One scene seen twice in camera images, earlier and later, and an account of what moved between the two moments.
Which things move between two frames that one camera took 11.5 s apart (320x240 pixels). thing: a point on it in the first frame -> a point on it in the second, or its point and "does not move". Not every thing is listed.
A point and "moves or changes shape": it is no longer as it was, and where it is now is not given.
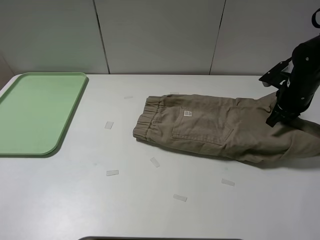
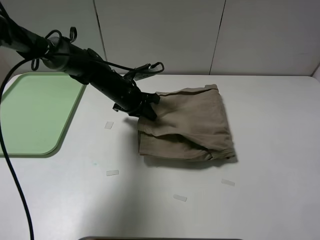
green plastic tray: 34,109 does not move
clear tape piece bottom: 180,197 does not move
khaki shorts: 233,128 moves or changes shape
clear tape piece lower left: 110,173 does not move
